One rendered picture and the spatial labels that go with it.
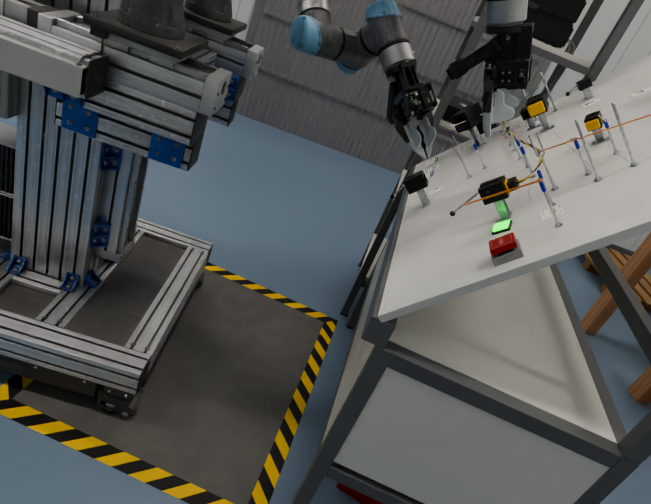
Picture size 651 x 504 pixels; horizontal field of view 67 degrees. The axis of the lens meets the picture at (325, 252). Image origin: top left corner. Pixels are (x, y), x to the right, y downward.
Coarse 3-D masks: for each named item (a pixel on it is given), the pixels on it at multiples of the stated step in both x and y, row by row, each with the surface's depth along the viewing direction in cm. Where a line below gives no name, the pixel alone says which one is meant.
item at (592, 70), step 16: (640, 0) 170; (480, 16) 183; (592, 16) 220; (624, 16) 173; (480, 32) 185; (576, 32) 225; (624, 32) 175; (464, 48) 238; (544, 48) 185; (608, 48) 178; (560, 64) 184; (576, 64) 182; (592, 64) 183; (448, 80) 245; (592, 80) 183; (448, 96) 197; (432, 112) 232; (448, 128) 205; (416, 160) 210; (400, 176) 271; (400, 192) 218; (384, 224) 226; (384, 240) 286; (368, 256) 235; (368, 272) 248; (352, 288) 244
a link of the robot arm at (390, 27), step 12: (384, 0) 110; (372, 12) 110; (384, 12) 109; (396, 12) 110; (372, 24) 111; (384, 24) 110; (396, 24) 110; (372, 36) 112; (384, 36) 110; (396, 36) 109; (372, 48) 115; (384, 48) 110
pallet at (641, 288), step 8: (616, 256) 470; (624, 256) 481; (584, 264) 440; (592, 264) 429; (616, 264) 448; (624, 264) 456; (592, 272) 436; (640, 280) 434; (648, 280) 441; (600, 288) 408; (640, 288) 416; (648, 288) 423; (640, 296) 402; (648, 296) 406; (648, 304) 393
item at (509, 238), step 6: (510, 234) 97; (492, 240) 98; (498, 240) 97; (504, 240) 96; (510, 240) 94; (492, 246) 96; (498, 246) 95; (504, 246) 94; (510, 246) 94; (516, 246) 93; (492, 252) 95; (498, 252) 95; (504, 252) 95
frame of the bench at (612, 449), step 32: (352, 320) 242; (576, 320) 152; (384, 352) 106; (448, 384) 106; (480, 384) 108; (352, 416) 116; (512, 416) 106; (544, 416) 106; (608, 416) 114; (320, 448) 126; (576, 448) 105; (608, 448) 105; (320, 480) 128; (352, 480) 125; (608, 480) 107
